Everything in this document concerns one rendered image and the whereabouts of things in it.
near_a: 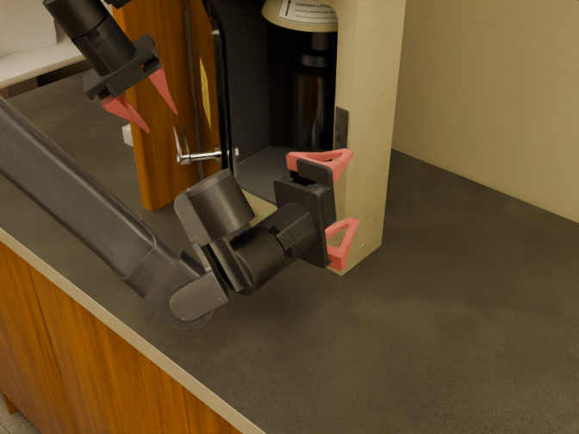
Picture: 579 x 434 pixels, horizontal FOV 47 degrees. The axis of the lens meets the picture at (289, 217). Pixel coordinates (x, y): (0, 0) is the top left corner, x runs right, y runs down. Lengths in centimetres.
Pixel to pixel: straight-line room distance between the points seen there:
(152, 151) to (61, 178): 52
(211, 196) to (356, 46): 32
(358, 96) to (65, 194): 43
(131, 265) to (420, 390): 44
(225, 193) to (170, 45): 52
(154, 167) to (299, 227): 54
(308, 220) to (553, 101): 65
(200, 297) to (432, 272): 53
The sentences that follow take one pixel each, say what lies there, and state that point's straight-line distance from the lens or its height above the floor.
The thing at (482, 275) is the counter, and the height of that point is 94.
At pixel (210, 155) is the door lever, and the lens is 89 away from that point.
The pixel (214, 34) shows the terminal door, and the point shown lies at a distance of 78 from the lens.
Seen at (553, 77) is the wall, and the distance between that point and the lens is 125.
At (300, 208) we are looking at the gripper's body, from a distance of 73.
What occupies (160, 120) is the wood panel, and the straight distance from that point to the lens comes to 119.
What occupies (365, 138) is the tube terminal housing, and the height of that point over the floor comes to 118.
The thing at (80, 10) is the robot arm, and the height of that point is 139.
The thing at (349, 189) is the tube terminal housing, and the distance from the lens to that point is 99.
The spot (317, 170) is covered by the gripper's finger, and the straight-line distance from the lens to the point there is 72.
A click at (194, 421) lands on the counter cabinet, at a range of 111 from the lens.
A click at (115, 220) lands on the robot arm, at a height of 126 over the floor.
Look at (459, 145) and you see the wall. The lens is 139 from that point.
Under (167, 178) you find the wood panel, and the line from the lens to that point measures 124.
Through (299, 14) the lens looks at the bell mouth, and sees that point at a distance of 97.
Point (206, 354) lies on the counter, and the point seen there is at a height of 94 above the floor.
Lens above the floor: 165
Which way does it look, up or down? 36 degrees down
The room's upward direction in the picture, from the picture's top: straight up
